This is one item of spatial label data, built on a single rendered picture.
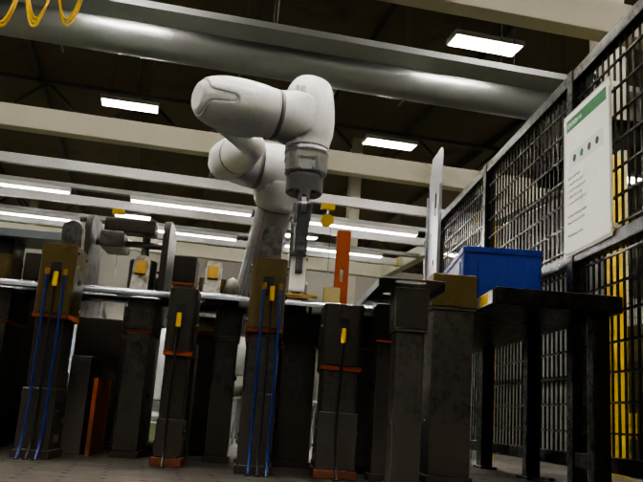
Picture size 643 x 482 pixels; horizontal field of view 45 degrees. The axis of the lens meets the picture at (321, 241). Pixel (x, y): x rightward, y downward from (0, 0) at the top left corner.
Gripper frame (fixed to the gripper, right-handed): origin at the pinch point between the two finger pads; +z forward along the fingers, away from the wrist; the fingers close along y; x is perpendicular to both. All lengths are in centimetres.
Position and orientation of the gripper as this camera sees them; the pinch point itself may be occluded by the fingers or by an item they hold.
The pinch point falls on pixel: (297, 274)
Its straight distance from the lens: 153.8
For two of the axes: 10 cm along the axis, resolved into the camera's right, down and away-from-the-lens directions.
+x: 9.9, 0.8, 0.6
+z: -0.7, 9.7, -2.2
